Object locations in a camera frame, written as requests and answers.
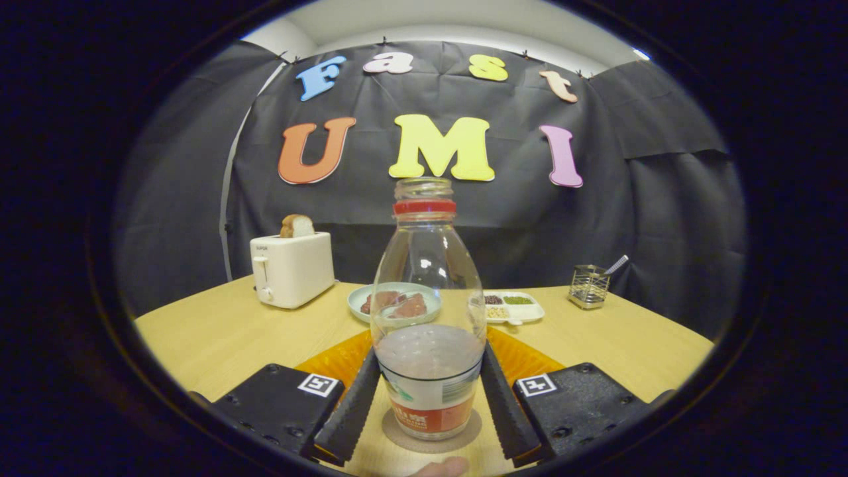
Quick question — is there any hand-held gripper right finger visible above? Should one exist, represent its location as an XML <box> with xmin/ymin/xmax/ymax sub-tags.
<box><xmin>480</xmin><ymin>326</ymin><xmax>676</xmax><ymax>468</ymax></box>

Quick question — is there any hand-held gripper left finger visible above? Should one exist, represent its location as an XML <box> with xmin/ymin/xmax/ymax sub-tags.
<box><xmin>189</xmin><ymin>329</ymin><xmax>384</xmax><ymax>468</ymax></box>

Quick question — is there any round brown coaster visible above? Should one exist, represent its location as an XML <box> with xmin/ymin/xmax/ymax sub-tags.
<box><xmin>381</xmin><ymin>407</ymin><xmax>482</xmax><ymax>454</ymax></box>

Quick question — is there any clear plastic bottle red label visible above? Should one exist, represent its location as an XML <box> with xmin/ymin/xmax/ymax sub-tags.
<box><xmin>369</xmin><ymin>177</ymin><xmax>488</xmax><ymax>441</ymax></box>

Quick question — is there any white divided tray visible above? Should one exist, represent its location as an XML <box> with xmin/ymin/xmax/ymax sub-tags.
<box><xmin>474</xmin><ymin>290</ymin><xmax>546</xmax><ymax>326</ymax></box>

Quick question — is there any pale green plate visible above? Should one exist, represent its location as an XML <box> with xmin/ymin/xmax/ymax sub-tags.
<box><xmin>347</xmin><ymin>282</ymin><xmax>443</xmax><ymax>325</ymax></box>

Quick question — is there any brown meat piece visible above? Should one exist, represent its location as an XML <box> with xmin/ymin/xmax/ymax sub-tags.
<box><xmin>390</xmin><ymin>293</ymin><xmax>428</xmax><ymax>319</ymax></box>
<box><xmin>360</xmin><ymin>290</ymin><xmax>406</xmax><ymax>315</ymax></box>

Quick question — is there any wooden table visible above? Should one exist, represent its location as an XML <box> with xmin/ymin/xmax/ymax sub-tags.
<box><xmin>132</xmin><ymin>275</ymin><xmax>716</xmax><ymax>477</ymax></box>

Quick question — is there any white toaster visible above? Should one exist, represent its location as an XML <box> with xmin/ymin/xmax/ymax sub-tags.
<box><xmin>250</xmin><ymin>231</ymin><xmax>337</xmax><ymax>310</ymax></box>

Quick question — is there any bread slice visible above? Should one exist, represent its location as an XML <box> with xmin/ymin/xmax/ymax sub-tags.
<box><xmin>279</xmin><ymin>214</ymin><xmax>316</xmax><ymax>239</ymax></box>

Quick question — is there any black backdrop cloth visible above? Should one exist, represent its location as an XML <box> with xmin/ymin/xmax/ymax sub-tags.
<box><xmin>113</xmin><ymin>40</ymin><xmax>749</xmax><ymax>342</ymax></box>

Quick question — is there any wire mesh holder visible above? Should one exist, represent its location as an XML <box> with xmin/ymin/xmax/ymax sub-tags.
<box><xmin>568</xmin><ymin>264</ymin><xmax>611</xmax><ymax>310</ymax></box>

